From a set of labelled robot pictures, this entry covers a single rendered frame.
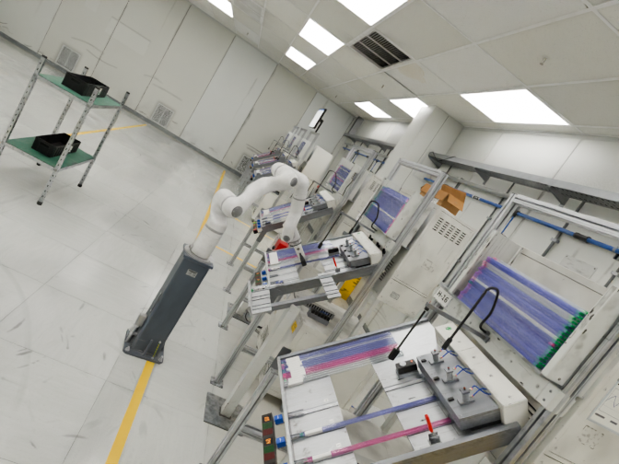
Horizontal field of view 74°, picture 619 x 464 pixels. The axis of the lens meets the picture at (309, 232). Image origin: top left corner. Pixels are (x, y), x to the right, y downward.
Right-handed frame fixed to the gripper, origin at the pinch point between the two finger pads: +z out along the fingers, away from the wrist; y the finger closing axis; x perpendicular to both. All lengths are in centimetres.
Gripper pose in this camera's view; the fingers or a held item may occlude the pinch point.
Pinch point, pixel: (303, 262)
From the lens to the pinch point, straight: 292.0
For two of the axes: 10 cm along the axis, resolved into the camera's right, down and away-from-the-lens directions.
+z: 3.3, 8.9, 3.1
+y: -1.4, -2.8, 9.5
